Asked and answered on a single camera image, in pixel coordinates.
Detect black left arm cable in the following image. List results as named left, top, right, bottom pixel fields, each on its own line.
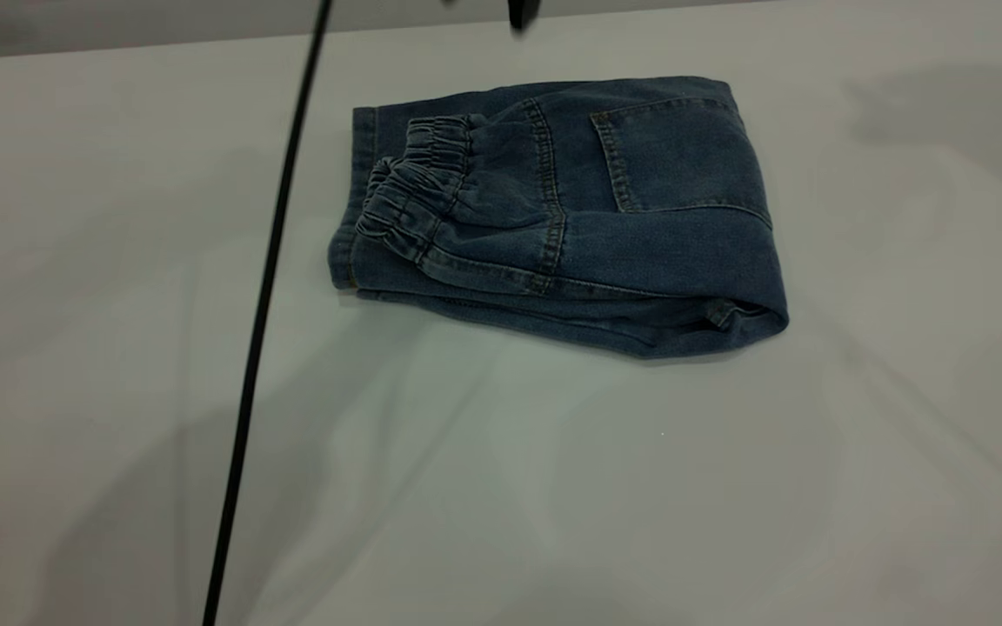
left=202, top=0, right=334, bottom=626

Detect blue denim pants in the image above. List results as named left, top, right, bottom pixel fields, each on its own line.
left=328, top=76, right=791, bottom=360

